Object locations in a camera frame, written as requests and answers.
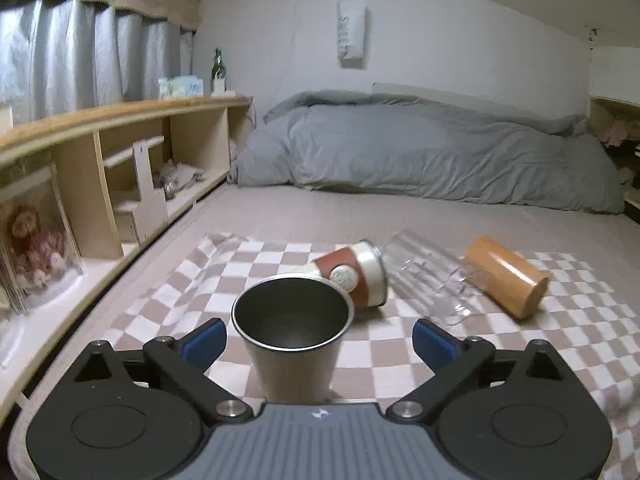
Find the wooden cylinder container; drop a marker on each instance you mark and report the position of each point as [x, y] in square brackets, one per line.
[506, 272]

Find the framed flower picture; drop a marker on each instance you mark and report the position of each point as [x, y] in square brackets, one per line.
[35, 245]

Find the grey curtain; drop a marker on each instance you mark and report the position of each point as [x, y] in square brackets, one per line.
[85, 55]

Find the stainless steel cup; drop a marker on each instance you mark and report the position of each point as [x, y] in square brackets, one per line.
[291, 318]

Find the wooden shelf unit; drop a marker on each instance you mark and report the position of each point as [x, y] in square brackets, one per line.
[120, 160]

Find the green glass bottle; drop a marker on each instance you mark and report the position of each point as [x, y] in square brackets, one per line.
[217, 67]

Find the grey duvet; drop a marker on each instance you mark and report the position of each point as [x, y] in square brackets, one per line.
[430, 155]

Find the brown sleeved travel cup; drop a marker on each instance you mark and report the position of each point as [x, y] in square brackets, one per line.
[350, 276]

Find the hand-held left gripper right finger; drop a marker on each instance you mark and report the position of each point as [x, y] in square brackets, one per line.
[433, 343]

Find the clear ribbed glass cup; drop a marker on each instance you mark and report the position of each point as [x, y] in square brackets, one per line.
[431, 275]

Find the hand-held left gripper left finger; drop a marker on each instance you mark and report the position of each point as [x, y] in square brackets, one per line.
[206, 342]

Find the small wooden stand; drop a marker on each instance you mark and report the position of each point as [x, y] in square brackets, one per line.
[143, 191]

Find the tissue box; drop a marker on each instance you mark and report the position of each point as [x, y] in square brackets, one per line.
[181, 86]

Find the white hanging bag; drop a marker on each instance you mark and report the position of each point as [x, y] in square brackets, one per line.
[352, 35]

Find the checkered blanket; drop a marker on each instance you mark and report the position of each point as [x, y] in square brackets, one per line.
[500, 360]

